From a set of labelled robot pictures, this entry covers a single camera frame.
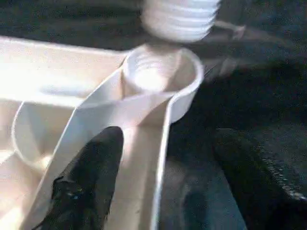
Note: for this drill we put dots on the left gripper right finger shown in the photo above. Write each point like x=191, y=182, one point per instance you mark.
x=259, y=191

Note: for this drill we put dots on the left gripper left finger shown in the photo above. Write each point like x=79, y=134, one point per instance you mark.
x=88, y=179

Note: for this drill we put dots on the white plastic table top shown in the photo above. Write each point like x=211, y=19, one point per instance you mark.
x=60, y=72

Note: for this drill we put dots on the white plastic table leg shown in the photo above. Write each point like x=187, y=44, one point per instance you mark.
x=180, y=21

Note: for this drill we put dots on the black table mat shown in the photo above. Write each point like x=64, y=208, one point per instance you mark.
x=251, y=95

